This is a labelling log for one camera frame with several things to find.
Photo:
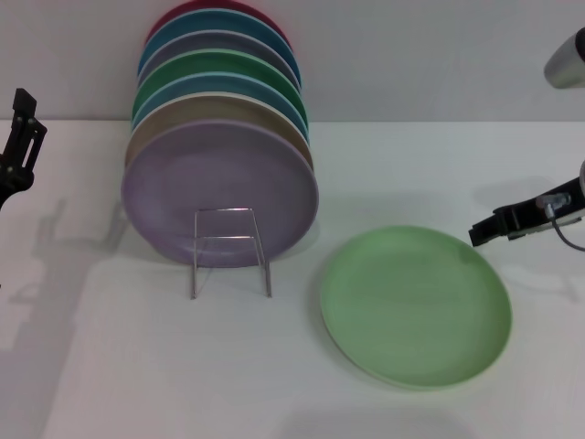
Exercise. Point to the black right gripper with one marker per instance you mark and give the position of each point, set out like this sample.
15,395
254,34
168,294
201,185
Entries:
530,219

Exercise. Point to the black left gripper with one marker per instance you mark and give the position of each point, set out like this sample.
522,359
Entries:
11,185

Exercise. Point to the light green plate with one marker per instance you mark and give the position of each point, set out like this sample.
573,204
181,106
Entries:
411,311

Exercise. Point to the lilac purple plate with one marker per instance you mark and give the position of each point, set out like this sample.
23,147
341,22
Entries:
183,183

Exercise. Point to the beige plate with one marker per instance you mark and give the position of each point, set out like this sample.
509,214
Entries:
215,110

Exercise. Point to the light blue plate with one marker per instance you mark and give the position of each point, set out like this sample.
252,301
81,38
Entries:
215,84

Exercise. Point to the dark green plate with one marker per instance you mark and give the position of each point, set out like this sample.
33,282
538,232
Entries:
215,64

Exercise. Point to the crimson red plate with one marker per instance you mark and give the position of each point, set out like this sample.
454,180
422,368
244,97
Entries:
183,8

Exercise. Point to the grey lavender plate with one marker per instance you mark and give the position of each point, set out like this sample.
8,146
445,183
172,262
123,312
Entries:
215,43

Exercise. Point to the teal blue plate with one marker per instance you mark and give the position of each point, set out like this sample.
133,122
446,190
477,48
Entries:
215,23

